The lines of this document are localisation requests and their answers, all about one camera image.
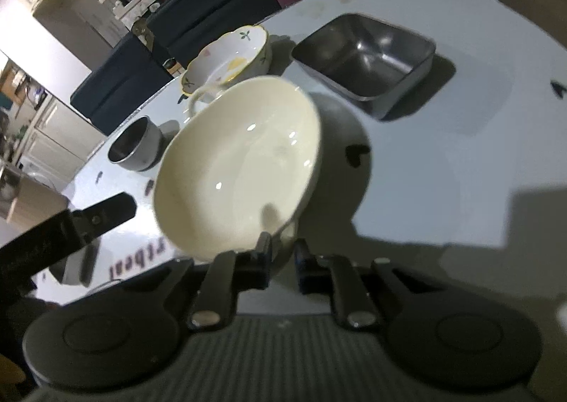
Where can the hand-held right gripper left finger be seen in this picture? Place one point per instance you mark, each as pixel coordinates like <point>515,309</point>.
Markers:
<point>265,253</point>

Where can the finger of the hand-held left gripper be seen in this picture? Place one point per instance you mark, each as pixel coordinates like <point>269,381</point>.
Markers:
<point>108,211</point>
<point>77,267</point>

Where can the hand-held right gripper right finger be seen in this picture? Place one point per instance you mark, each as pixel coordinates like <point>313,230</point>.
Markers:
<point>302,262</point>

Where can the cream ceramic bowl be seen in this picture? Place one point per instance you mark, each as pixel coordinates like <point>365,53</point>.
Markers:
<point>234,167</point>

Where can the square stainless steel container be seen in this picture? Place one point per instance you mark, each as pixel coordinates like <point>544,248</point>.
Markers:
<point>367,56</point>

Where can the beige box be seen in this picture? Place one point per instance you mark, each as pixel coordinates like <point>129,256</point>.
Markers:
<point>33,200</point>

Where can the round stainless steel cup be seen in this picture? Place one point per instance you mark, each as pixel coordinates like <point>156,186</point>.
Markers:
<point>139,149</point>

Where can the white kitchen cabinets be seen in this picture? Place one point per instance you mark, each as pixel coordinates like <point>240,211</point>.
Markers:
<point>57,136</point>

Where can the dark blue upholstered chair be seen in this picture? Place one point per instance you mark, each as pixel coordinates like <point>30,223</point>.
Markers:
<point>119,79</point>
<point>212,8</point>

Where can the floral teacup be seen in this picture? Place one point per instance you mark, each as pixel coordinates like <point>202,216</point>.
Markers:
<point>230,59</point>

